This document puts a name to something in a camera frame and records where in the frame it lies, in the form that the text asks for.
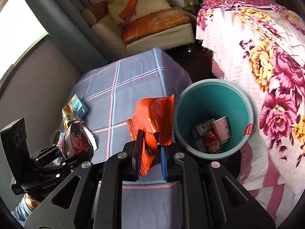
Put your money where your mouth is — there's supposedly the pink foil snack wrapper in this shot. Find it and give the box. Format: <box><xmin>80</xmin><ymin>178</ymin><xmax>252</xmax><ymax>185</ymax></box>
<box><xmin>59</xmin><ymin>121</ymin><xmax>98</xmax><ymax>161</ymax></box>

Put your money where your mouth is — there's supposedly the yellow snack bag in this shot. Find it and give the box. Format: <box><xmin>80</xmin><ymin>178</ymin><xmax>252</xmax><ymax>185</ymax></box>
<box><xmin>62</xmin><ymin>104</ymin><xmax>76</xmax><ymax>131</ymax></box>

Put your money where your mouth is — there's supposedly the teal milk carton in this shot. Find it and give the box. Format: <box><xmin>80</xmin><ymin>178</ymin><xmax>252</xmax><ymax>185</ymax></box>
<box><xmin>68</xmin><ymin>94</ymin><xmax>89</xmax><ymax>119</ymax></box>

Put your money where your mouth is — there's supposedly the red cola can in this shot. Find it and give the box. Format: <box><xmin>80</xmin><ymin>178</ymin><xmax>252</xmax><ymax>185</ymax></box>
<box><xmin>202</xmin><ymin>131</ymin><xmax>221</xmax><ymax>154</ymax></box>

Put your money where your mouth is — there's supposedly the white paper cup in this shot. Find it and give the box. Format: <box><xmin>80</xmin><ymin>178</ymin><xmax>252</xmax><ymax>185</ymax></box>
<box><xmin>192</xmin><ymin>118</ymin><xmax>215</xmax><ymax>139</ymax></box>

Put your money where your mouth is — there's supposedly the pink paper cup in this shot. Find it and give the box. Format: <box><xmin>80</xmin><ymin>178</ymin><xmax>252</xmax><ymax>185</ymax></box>
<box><xmin>211</xmin><ymin>116</ymin><xmax>231</xmax><ymax>144</ymax></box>

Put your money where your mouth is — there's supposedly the orange snack wrapper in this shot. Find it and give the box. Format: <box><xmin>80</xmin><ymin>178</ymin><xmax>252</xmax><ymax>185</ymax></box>
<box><xmin>126</xmin><ymin>95</ymin><xmax>175</xmax><ymax>176</ymax></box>

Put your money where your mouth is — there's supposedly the blue sleeve forearm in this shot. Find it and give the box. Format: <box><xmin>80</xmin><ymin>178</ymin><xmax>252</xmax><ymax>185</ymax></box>
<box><xmin>11</xmin><ymin>198</ymin><xmax>32</xmax><ymax>226</ymax></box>

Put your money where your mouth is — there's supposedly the teal trash bin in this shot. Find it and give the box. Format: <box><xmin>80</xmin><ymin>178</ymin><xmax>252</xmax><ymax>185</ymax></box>
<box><xmin>173</xmin><ymin>79</ymin><xmax>254</xmax><ymax>161</ymax></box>

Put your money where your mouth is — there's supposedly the person's left hand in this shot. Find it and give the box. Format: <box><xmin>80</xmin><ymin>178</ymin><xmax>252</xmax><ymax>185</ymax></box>
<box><xmin>24</xmin><ymin>193</ymin><xmax>41</xmax><ymax>211</ymax></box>

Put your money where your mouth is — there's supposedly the blue plaid table cloth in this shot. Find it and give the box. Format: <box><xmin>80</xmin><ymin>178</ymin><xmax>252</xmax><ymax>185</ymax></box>
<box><xmin>59</xmin><ymin>47</ymin><xmax>193</xmax><ymax>229</ymax></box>

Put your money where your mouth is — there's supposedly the beige sofa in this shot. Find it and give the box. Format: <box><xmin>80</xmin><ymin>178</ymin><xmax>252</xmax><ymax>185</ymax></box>
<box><xmin>81</xmin><ymin>0</ymin><xmax>194</xmax><ymax>58</ymax></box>

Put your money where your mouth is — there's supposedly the grey blue curtain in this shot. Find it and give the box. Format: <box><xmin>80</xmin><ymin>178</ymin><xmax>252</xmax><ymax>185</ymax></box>
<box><xmin>25</xmin><ymin>0</ymin><xmax>113</xmax><ymax>72</ymax></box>

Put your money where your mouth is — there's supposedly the pink floral quilt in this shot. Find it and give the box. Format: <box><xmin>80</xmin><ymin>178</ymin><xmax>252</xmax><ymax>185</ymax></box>
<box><xmin>196</xmin><ymin>0</ymin><xmax>304</xmax><ymax>228</ymax></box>

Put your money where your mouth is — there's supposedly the yellow orange plush pillow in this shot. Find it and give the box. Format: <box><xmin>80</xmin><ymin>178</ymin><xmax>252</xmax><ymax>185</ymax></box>
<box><xmin>108</xmin><ymin>0</ymin><xmax>138</xmax><ymax>25</ymax></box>

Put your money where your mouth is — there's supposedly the orange leather seat cushion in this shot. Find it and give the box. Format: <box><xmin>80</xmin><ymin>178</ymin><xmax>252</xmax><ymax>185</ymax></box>
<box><xmin>121</xmin><ymin>7</ymin><xmax>191</xmax><ymax>44</ymax></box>

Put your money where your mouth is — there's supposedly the beige pillow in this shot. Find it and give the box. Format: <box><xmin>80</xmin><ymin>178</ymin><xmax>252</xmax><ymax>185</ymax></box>
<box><xmin>135</xmin><ymin>0</ymin><xmax>171</xmax><ymax>19</ymax></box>

